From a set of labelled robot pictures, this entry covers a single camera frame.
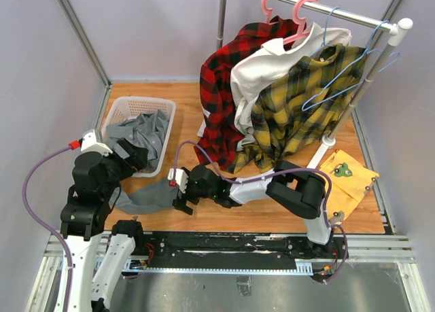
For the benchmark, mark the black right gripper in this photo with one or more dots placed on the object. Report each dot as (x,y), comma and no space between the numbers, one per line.
(180,203)

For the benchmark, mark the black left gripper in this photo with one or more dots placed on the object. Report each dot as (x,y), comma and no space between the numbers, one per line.
(136,159)

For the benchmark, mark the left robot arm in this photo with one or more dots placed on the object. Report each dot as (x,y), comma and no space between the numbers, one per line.
(86,286)

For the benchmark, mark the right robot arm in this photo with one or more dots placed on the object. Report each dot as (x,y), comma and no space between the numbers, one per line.
(303,192)

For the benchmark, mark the red black plaid shirt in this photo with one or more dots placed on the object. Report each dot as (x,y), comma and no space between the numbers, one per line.
(220,135)

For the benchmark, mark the white shirt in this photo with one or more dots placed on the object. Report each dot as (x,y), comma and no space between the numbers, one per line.
(271,62)

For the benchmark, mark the yellow plaid flannel shirt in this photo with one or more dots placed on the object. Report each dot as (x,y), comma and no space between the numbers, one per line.
(305,103)

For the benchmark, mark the pink plastic hanger right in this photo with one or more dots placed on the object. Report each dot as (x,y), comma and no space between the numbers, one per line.
(300,21)

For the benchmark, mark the white plastic laundry basket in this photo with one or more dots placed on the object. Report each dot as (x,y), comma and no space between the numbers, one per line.
(145,122)

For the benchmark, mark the metal clothes rack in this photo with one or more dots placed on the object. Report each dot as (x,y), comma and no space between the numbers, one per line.
(283,9)

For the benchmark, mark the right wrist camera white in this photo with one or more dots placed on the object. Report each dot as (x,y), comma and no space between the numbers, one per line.
(179,178)

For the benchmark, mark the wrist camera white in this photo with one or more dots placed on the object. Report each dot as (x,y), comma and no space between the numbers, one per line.
(179,178)
(91,143)

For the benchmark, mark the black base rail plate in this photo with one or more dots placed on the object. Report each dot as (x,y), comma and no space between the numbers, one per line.
(233,250)

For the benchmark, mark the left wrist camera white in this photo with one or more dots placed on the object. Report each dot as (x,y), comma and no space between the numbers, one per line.
(91,143)

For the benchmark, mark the blue wire hanger with plaid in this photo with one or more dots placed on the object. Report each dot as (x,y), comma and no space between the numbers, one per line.
(323,43)

